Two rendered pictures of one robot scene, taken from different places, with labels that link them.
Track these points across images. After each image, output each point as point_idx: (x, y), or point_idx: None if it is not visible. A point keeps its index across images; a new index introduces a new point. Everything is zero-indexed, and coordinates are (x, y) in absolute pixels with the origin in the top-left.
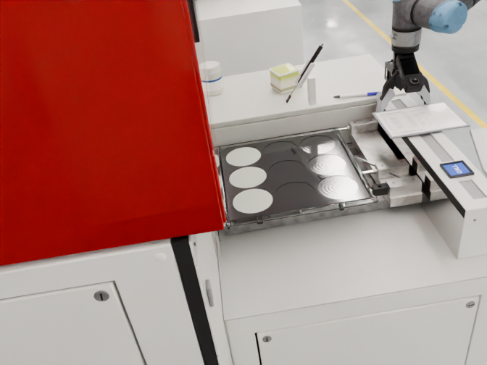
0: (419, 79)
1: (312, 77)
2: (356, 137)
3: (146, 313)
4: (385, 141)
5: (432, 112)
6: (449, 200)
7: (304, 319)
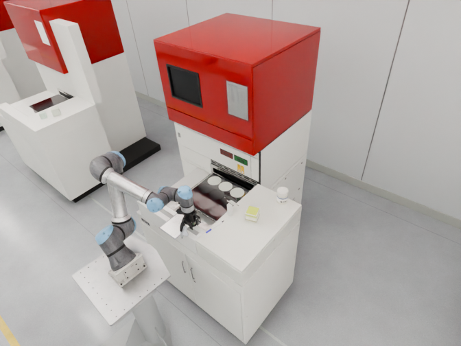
0: (178, 209)
1: (228, 204)
2: (208, 226)
3: None
4: None
5: (176, 228)
6: None
7: None
